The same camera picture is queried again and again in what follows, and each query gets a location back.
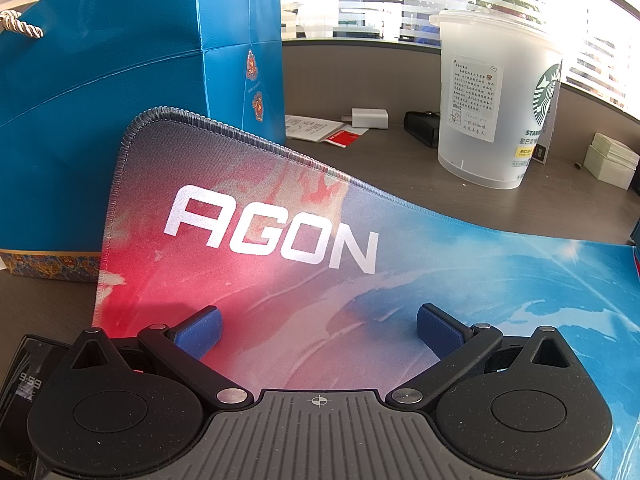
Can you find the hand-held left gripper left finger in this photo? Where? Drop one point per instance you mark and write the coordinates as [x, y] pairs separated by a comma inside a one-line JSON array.
[[197, 332]]

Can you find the blue paper gift bag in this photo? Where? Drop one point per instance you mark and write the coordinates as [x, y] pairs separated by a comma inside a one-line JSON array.
[[125, 60]]

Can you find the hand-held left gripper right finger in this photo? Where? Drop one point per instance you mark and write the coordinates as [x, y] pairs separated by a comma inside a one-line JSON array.
[[437, 330]]

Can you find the black smartphone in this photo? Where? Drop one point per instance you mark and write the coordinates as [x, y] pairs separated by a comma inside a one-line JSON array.
[[20, 385]]

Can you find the white charger adapter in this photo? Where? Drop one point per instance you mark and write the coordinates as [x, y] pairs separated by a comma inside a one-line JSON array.
[[369, 118]]

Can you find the white paper leaflet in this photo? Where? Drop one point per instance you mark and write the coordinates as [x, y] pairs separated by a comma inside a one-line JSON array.
[[307, 127]]

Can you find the printed red blue desk mat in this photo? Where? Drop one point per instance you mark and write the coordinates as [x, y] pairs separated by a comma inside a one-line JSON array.
[[300, 310]]

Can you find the translucent plastic cup green logo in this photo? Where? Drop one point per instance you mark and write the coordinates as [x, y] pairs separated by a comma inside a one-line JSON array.
[[500, 85]]

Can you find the white card box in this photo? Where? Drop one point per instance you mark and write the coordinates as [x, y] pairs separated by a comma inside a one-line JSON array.
[[612, 160]]

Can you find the small black case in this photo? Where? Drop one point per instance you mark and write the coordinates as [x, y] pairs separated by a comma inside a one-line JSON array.
[[421, 127]]

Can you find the red card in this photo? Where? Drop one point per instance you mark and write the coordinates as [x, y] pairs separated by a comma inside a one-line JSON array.
[[345, 137]]

